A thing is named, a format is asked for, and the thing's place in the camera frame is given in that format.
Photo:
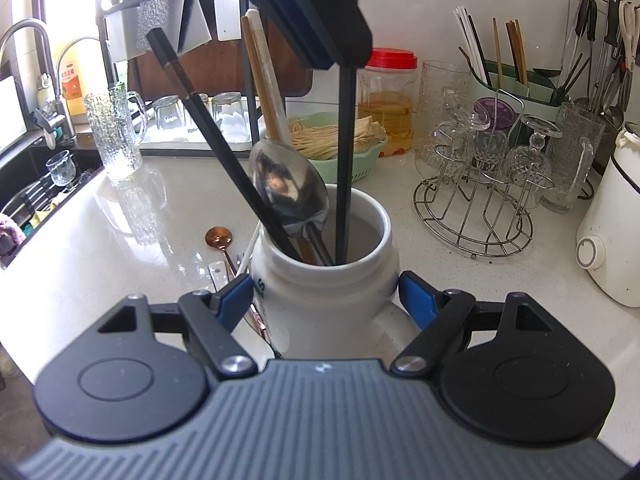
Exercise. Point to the clear stemmed glass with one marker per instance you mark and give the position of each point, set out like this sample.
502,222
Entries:
465,110

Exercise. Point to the green plastic basket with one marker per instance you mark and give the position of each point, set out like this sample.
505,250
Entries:
360,170

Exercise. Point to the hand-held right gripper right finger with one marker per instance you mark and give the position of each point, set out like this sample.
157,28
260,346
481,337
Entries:
417,300

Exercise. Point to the small copper spoon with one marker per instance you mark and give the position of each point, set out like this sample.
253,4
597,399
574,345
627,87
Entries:
218,237

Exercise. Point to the textured glass pitcher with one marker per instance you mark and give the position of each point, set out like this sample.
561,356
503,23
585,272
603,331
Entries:
570,150

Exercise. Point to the textured glass mug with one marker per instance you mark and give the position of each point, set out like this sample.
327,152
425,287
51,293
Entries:
112,135

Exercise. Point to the cut glass goblet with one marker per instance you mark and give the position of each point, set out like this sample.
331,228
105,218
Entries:
537,150

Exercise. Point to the clear glass tumbler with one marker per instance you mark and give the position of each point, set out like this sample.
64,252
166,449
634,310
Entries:
200,107
167,112
230,115

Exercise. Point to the yellow sponge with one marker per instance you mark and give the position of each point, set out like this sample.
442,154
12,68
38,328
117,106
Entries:
42,217

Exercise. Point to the white chopstick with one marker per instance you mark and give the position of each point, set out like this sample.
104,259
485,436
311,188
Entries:
250,250
273,85

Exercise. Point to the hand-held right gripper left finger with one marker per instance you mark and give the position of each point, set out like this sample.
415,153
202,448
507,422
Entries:
237,295

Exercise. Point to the dark wooden cutting board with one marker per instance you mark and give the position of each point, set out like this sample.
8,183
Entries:
225,70

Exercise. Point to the plastic jar red lid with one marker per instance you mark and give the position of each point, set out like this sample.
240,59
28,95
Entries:
385,110

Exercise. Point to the purple cup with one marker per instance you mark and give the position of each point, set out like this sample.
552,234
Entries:
492,115

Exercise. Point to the green utensil caddy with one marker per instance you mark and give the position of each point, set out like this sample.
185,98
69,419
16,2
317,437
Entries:
535,95

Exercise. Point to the small clear goblet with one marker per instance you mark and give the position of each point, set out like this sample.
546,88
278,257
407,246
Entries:
60,167

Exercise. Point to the tall clear glass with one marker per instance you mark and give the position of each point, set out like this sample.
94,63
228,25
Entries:
435,85

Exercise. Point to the large steel spoon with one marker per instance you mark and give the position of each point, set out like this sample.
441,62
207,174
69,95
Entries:
290,195

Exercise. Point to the wooden chopstick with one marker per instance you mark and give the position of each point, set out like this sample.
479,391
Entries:
260,85

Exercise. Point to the white plastic cutting board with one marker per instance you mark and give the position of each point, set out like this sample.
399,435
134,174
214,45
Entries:
122,35
195,20
227,10

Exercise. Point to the steel gooseneck faucet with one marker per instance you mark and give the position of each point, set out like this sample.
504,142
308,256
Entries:
27,22
80,41

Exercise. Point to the small white bottle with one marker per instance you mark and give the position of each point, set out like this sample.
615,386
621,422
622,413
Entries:
45,87

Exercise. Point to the black metal dish rack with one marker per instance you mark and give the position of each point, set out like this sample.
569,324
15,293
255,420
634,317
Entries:
106,50

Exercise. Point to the black sink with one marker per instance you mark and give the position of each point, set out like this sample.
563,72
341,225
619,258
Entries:
85,170

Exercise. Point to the yellow detergent bottle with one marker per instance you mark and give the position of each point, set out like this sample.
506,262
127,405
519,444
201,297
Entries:
72,80

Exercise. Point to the white drip tray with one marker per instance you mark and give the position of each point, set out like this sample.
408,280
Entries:
165,141

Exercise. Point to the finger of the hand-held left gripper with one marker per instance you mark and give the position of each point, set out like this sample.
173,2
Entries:
330,15

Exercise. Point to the cluster of assorted chopsticks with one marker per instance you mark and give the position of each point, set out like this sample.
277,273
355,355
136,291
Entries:
470,40

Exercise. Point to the textured clear cutting board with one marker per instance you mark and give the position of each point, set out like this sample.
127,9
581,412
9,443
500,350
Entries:
155,10

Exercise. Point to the bundle of thin wooden sticks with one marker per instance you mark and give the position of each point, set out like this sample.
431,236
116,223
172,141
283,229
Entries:
320,145

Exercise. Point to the white panel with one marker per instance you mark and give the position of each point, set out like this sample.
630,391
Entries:
10,110

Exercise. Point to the white electric pot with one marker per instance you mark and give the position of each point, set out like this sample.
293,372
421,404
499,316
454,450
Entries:
615,220

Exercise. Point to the black chopstick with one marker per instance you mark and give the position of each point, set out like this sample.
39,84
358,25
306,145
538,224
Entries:
345,160
210,125

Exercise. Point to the white mug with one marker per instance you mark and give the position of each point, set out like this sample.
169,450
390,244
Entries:
320,300

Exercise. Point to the row of hanging utensils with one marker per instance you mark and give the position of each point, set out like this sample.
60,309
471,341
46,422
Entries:
582,15

